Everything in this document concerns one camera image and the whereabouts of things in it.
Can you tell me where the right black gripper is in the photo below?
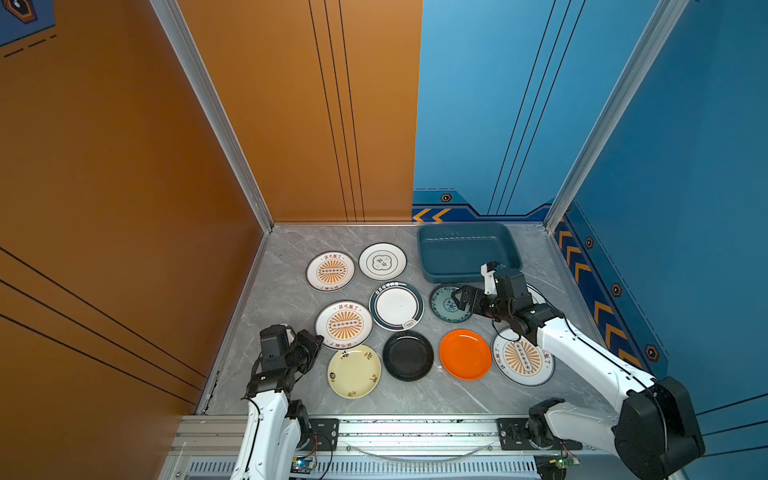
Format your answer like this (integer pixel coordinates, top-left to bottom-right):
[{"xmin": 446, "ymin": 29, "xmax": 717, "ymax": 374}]
[{"xmin": 449, "ymin": 285, "xmax": 513, "ymax": 323}]

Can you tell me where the teal patterned plate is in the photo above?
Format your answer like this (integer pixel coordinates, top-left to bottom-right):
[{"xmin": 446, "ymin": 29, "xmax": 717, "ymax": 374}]
[{"xmin": 429, "ymin": 284, "xmax": 471, "ymax": 323}]

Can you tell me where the sunburst plate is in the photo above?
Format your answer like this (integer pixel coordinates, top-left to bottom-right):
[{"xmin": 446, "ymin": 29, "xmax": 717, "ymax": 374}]
[
  {"xmin": 306, "ymin": 251, "xmax": 356, "ymax": 292},
  {"xmin": 314, "ymin": 300, "xmax": 374, "ymax": 350},
  {"xmin": 492, "ymin": 329, "xmax": 555, "ymax": 387}
]

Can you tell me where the white plate dark rim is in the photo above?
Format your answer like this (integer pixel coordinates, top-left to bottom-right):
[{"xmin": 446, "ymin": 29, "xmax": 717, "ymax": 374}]
[{"xmin": 369, "ymin": 281, "xmax": 425, "ymax": 332}]

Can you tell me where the white plate quatrefoil motif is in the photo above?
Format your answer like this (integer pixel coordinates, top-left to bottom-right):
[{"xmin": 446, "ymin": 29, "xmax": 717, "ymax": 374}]
[
  {"xmin": 526, "ymin": 284, "xmax": 548, "ymax": 304},
  {"xmin": 358, "ymin": 242, "xmax": 407, "ymax": 281}
]

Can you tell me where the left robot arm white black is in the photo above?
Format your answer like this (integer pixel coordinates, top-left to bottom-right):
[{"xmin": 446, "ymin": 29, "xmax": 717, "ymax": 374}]
[{"xmin": 231, "ymin": 324, "xmax": 323, "ymax": 479}]

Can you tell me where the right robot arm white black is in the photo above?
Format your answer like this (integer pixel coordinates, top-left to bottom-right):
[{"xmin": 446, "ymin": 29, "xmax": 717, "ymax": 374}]
[{"xmin": 452, "ymin": 262, "xmax": 706, "ymax": 479}]

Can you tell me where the teal plastic bin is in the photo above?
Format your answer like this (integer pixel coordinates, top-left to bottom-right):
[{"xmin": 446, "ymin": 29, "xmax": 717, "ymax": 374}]
[{"xmin": 417, "ymin": 222, "xmax": 523, "ymax": 284}]

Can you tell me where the orange plate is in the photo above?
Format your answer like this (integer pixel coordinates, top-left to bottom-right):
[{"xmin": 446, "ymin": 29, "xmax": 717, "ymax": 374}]
[{"xmin": 438, "ymin": 329, "xmax": 492, "ymax": 381}]

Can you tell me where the cream yellow plate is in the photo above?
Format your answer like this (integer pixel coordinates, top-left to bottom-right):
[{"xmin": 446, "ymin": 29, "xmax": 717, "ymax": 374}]
[{"xmin": 327, "ymin": 345, "xmax": 382, "ymax": 399}]

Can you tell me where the black plate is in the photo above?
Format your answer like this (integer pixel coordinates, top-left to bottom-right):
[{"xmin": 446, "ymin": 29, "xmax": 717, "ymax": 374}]
[{"xmin": 382, "ymin": 331, "xmax": 434, "ymax": 382}]

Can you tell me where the left circuit board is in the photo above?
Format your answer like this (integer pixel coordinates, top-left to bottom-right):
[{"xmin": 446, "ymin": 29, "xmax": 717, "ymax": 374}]
[{"xmin": 290, "ymin": 456, "xmax": 317, "ymax": 476}]

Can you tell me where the circuit board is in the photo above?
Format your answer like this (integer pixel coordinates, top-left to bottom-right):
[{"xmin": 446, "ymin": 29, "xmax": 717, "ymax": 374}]
[
  {"xmin": 534, "ymin": 456, "xmax": 581, "ymax": 480},
  {"xmin": 290, "ymin": 456, "xmax": 317, "ymax": 476}
]

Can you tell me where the right circuit board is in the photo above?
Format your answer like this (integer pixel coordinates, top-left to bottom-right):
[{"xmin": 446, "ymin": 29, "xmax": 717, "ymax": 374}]
[{"xmin": 534, "ymin": 456, "xmax": 581, "ymax": 480}]

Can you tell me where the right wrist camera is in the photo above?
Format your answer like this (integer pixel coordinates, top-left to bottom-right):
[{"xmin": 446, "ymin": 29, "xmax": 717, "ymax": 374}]
[{"xmin": 481, "ymin": 261, "xmax": 500, "ymax": 296}]

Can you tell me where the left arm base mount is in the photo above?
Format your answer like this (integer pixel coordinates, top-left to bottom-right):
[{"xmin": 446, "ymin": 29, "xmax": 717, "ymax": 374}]
[{"xmin": 297, "ymin": 418, "xmax": 340, "ymax": 452}]

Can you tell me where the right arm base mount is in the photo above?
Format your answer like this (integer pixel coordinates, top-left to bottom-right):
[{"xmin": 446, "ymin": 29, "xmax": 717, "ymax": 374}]
[{"xmin": 496, "ymin": 417, "xmax": 584, "ymax": 451}]

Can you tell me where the aluminium rail frame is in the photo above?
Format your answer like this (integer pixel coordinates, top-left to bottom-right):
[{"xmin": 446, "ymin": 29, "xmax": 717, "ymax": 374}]
[{"xmin": 157, "ymin": 413, "xmax": 688, "ymax": 480}]

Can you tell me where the right aluminium corner post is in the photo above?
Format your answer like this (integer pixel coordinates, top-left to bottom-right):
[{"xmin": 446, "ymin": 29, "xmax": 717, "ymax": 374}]
[{"xmin": 543, "ymin": 0, "xmax": 689, "ymax": 234}]

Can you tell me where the aluminium corner post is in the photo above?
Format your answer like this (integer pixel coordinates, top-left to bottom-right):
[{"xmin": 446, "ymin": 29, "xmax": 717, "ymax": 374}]
[
  {"xmin": 543, "ymin": 0, "xmax": 689, "ymax": 234},
  {"xmin": 149, "ymin": 0, "xmax": 274, "ymax": 234}
]

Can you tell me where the left aluminium corner post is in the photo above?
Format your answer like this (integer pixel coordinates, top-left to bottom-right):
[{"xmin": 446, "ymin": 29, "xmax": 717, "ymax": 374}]
[{"xmin": 149, "ymin": 0, "xmax": 274, "ymax": 234}]

